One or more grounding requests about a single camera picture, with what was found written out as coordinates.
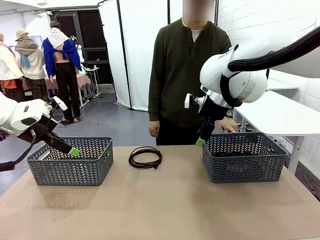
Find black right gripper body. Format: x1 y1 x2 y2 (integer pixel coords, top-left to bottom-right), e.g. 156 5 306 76
198 96 232 125

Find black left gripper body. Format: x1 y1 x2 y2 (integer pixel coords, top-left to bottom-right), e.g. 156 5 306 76
18 113 60 146

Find person's right forearm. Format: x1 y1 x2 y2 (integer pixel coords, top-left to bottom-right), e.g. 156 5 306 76
148 82 164 122

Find person's left hand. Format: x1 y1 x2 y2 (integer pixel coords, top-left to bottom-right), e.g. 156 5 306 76
218 117 239 135

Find person's right hand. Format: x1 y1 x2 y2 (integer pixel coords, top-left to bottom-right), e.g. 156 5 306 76
148 119 161 138

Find grey plastic mesh basket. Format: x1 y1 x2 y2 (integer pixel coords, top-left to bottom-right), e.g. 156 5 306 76
26 136 115 187
201 131 288 184

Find black trousers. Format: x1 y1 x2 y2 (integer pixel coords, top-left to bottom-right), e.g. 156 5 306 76
156 117 209 147

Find dark green henley sweater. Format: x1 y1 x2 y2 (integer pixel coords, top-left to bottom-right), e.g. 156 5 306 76
148 17 232 127

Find mannequin with patterned scarf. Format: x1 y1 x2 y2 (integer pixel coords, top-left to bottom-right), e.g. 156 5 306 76
14 29 54 103

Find table with pink cloth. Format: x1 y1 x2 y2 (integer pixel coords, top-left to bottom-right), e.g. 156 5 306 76
22 73 92 108

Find mannequin with blue cloth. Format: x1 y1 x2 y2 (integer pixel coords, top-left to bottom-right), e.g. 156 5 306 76
42 21 83 123

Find mannequin in white jacket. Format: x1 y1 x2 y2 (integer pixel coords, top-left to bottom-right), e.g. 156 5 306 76
0 33 26 103

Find large white table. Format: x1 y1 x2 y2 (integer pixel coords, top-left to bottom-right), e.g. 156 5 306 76
232 91 320 175

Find narrow white table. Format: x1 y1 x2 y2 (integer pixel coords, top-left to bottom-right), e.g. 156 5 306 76
266 77 299 92

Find small white desk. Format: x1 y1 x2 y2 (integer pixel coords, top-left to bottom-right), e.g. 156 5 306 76
83 66 101 98

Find white humanoid robot figure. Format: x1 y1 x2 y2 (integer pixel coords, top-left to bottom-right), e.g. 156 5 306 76
69 34 87 65

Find person's blurred head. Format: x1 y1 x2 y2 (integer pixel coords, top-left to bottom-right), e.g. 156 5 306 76
182 0 215 22

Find white backdrop screen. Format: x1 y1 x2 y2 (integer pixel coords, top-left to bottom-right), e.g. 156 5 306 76
97 0 219 112

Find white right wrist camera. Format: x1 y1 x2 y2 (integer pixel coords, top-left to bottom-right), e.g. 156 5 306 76
184 93 205 109

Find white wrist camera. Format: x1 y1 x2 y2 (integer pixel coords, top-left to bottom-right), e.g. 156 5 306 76
184 93 205 109
49 96 69 112

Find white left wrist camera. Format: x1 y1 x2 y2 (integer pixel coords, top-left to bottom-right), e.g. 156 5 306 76
49 96 69 112

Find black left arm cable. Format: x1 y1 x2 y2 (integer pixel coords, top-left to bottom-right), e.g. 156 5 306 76
0 104 61 172

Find thin black coiled cable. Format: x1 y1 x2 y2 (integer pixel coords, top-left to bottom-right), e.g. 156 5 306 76
128 146 163 171

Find black braided cable sleeve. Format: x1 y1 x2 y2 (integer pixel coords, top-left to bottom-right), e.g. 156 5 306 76
219 33 320 109

